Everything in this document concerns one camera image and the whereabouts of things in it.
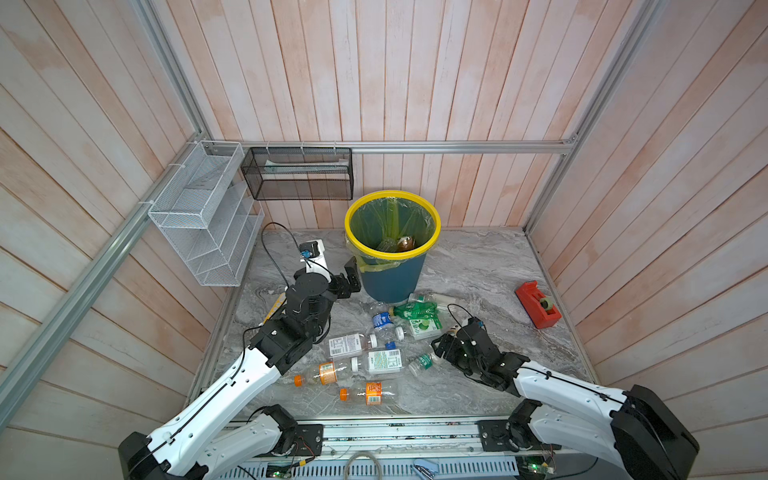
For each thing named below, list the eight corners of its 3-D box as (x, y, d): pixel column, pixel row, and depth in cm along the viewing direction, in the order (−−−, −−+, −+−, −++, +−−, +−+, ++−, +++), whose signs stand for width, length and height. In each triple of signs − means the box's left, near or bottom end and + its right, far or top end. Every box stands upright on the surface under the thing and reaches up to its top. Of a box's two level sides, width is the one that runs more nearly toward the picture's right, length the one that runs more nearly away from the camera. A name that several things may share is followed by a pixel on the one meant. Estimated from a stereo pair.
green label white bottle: (352, 374, 86) (351, 369, 82) (353, 355, 90) (352, 349, 86) (401, 374, 86) (402, 369, 82) (400, 355, 90) (401, 349, 86)
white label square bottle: (331, 361, 88) (329, 356, 85) (328, 345, 91) (327, 339, 88) (378, 350, 90) (378, 345, 87) (374, 334, 93) (374, 329, 90)
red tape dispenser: (535, 330, 95) (544, 320, 90) (513, 294, 104) (520, 283, 98) (552, 326, 96) (562, 315, 90) (529, 291, 105) (537, 279, 99)
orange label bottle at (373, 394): (340, 406, 80) (338, 401, 76) (342, 388, 83) (340, 382, 79) (398, 406, 80) (399, 401, 76) (397, 388, 83) (398, 382, 79)
